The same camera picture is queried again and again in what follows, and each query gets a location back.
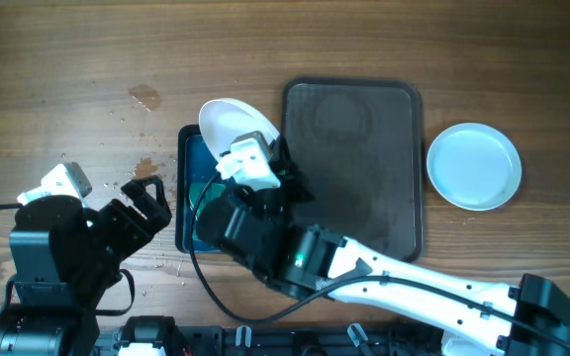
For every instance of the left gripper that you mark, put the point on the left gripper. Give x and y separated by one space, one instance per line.
139 227

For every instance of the white plate top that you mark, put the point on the white plate top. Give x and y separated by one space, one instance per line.
222 120

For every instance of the white plate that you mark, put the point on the white plate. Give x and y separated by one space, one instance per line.
222 120
474 167

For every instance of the white plate bottom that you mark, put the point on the white plate bottom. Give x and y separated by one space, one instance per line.
474 167

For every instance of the green yellow sponge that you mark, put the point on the green yellow sponge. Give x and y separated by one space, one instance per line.
214 191

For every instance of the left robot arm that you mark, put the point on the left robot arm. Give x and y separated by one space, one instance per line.
66 257

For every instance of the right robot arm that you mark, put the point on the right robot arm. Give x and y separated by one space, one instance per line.
251 221

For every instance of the black water basin tray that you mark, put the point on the black water basin tray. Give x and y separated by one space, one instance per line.
195 166

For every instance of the dark brown serving tray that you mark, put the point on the dark brown serving tray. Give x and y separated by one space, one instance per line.
359 143

